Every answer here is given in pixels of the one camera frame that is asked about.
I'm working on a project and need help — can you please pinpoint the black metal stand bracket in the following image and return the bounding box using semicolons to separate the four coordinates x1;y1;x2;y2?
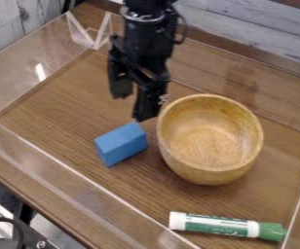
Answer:
14;202;59;249

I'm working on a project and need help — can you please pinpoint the brown wooden bowl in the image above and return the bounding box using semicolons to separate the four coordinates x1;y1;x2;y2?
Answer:
157;93;265;186

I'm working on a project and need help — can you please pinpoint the black cable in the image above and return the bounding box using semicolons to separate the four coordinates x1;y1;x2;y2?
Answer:
0;217;27;249

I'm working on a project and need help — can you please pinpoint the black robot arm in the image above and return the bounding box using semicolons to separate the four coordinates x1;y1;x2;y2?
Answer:
108;0;178;122

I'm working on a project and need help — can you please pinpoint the green white marker pen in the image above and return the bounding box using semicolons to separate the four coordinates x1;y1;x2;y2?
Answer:
169;211;286;242

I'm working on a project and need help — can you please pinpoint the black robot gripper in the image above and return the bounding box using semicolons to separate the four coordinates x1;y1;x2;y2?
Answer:
108;6;178;123

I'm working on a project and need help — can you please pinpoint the clear acrylic tray wall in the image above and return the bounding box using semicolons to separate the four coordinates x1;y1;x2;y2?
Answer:
0;5;300;249

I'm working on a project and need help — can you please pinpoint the blue foam block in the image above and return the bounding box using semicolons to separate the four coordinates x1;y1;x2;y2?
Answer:
94;122;147;167

